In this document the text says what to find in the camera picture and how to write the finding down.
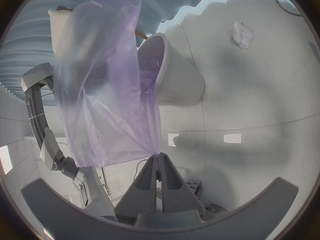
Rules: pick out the purple plastic bag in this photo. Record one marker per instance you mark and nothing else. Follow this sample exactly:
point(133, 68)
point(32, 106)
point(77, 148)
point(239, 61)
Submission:
point(112, 84)

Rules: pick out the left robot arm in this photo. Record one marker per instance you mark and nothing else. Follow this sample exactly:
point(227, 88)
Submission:
point(37, 79)

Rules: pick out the white trash bin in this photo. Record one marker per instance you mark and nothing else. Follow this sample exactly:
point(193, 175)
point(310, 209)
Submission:
point(180, 79)

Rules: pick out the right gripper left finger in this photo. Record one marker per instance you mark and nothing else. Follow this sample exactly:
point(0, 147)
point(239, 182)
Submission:
point(140, 189)

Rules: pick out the cream cushioned wooden chair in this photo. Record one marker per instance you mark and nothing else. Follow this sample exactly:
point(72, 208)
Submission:
point(57, 29)

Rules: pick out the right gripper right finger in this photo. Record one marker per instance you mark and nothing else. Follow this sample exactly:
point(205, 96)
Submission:
point(180, 191)

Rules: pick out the crumpled white paper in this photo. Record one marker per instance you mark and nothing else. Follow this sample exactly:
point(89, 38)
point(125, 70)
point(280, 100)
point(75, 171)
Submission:
point(241, 36)

